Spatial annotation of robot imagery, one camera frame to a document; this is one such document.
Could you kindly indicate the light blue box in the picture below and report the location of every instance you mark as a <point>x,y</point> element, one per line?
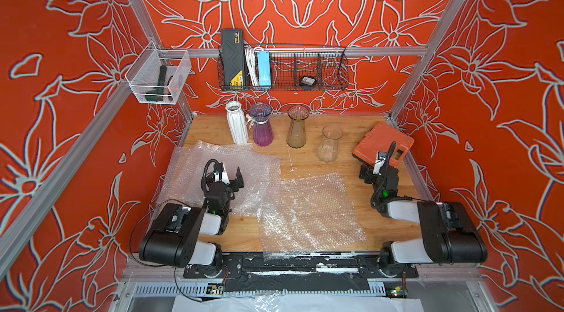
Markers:
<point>264,74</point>

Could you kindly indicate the dark green handled tool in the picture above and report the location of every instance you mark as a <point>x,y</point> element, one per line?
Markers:
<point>157,93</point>

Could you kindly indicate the white ribbed ceramic vase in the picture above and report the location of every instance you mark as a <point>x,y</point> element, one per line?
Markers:
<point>237,123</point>

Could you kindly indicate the purple blue glass vase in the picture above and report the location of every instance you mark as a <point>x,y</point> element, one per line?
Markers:
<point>259,120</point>

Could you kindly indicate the clear acrylic wall bin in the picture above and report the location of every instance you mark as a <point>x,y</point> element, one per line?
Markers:
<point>158,76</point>

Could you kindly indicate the orange plastic tool case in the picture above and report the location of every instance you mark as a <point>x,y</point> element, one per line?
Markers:
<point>378,140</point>

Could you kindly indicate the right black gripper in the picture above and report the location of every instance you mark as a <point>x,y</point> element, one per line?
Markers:
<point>369,173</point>

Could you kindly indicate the black box with yellow label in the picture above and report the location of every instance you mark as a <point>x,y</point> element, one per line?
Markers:
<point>233,58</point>

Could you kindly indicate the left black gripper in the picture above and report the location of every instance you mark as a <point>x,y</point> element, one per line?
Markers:
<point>233,186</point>

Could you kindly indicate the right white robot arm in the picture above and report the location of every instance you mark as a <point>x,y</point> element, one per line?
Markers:
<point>448,235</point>

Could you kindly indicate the clear smooth glass vase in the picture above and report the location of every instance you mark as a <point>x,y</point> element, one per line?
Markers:
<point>328,149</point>

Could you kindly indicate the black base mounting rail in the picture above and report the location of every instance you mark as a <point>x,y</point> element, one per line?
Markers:
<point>326,272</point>

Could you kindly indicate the clear ribbed glass vase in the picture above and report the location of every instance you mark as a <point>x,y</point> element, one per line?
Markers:
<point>296,137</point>

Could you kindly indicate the black wire wall basket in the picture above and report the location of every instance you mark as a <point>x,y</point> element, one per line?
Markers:
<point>327,64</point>

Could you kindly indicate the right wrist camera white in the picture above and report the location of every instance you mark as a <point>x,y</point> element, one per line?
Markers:
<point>380,162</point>

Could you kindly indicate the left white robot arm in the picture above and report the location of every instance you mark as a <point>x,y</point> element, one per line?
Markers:
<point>173,237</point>

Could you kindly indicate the bubble wrap sheet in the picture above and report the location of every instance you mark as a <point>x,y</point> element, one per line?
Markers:
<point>307,215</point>
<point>183,177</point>

